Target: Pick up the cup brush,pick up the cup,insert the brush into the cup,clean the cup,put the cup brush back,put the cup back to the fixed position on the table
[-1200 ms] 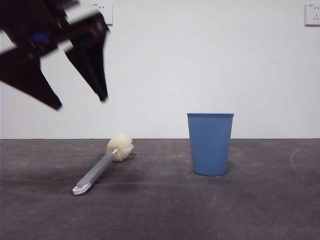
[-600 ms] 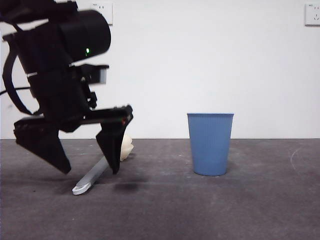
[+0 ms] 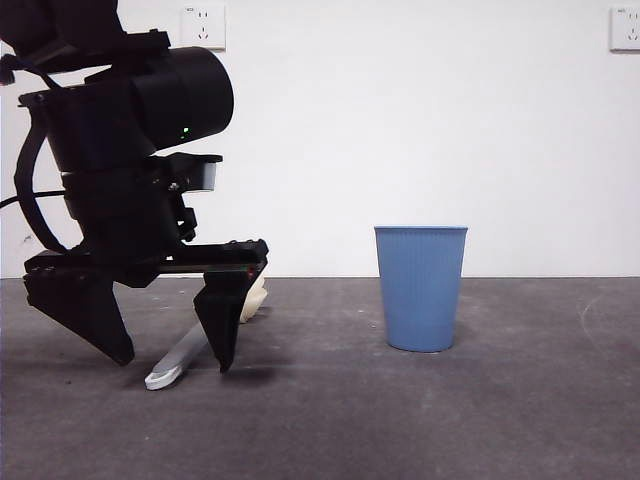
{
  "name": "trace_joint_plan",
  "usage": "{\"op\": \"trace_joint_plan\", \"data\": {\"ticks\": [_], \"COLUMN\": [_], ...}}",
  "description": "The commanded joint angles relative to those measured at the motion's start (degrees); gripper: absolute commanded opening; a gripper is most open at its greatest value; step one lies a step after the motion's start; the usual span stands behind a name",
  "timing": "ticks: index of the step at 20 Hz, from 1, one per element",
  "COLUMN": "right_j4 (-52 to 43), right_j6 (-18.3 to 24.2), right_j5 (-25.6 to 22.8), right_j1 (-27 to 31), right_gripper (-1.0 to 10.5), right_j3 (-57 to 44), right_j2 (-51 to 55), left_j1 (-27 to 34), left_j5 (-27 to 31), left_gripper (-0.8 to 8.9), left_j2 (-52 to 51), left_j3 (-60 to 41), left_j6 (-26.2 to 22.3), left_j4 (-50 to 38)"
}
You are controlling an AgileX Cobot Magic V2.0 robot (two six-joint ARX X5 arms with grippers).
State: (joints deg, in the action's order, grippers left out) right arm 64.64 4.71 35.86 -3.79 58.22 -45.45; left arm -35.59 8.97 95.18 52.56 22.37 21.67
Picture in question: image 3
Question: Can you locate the grey handled sponge cup brush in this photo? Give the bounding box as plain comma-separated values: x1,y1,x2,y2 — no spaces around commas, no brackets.
144,277,268,391

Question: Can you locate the blue ribbed plastic cup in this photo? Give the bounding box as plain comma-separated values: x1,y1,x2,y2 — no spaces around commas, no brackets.
373,224,470,354

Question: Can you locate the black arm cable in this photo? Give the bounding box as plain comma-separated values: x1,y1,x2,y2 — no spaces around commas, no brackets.
13,119,71,254
0,188,67,210

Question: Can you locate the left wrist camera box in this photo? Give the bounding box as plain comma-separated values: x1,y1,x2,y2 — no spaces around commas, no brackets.
189,153,224,194

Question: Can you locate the white wall socket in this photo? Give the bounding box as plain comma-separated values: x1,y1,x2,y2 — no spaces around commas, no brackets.
608,6,640,53
180,4,227,53

